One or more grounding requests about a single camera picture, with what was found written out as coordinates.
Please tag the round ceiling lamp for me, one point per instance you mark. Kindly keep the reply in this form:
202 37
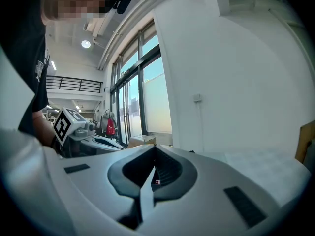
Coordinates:
85 43

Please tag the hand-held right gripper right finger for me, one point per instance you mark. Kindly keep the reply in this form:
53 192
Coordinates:
209 181

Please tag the brown cardboard box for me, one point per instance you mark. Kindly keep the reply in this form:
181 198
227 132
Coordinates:
304 141

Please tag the red bag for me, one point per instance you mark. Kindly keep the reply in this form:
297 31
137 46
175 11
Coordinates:
110 128

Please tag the black balcony railing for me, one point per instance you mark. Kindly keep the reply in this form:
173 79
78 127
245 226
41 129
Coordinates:
73 83

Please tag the person's black t-shirt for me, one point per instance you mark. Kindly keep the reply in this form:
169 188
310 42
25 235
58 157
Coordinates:
22 58

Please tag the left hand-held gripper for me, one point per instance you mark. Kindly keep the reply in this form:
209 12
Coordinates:
70 125

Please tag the person's head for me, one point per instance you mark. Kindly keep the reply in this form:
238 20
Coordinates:
73 2

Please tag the black head-mounted camera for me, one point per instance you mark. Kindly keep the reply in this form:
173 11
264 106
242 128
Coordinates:
125 1

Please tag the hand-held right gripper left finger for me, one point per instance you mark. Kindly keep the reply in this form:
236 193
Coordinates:
98 195

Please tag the grey hanging jacket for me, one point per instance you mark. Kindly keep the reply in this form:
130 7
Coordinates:
104 122

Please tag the small cardboard box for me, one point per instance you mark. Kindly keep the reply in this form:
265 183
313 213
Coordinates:
141 141

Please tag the person's left forearm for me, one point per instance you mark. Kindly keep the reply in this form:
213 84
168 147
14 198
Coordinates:
43 129

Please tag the black-framed glass window wall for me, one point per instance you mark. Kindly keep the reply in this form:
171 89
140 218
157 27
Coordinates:
140 90

